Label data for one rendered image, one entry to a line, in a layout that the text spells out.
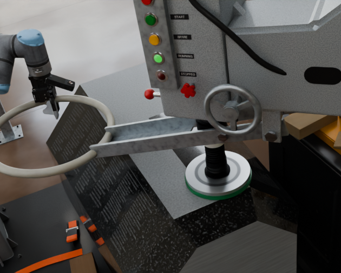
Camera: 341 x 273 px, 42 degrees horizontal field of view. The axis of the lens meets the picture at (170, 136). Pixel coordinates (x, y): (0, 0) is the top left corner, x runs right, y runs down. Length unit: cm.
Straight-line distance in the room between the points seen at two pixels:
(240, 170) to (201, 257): 30
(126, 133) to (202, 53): 59
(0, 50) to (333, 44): 123
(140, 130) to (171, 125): 13
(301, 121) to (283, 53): 75
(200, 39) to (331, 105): 35
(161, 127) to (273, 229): 50
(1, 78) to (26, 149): 180
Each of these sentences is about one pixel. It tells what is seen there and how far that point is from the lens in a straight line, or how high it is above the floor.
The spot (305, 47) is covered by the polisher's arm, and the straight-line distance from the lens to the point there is 106.
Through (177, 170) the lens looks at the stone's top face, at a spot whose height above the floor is 87.
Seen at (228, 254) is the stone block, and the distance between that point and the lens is 147.
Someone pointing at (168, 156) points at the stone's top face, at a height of 87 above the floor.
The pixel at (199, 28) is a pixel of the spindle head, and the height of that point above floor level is 144.
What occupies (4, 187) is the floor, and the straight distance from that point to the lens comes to 326.
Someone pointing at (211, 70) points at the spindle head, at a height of 133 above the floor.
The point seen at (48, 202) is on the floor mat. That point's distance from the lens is 295.
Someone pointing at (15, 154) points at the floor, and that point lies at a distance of 354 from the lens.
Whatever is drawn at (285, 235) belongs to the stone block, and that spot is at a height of 68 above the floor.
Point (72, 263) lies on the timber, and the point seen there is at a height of 14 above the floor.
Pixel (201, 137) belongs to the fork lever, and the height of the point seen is 108.
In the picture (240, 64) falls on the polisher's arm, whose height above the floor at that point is 135.
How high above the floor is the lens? 186
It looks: 35 degrees down
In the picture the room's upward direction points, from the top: 11 degrees counter-clockwise
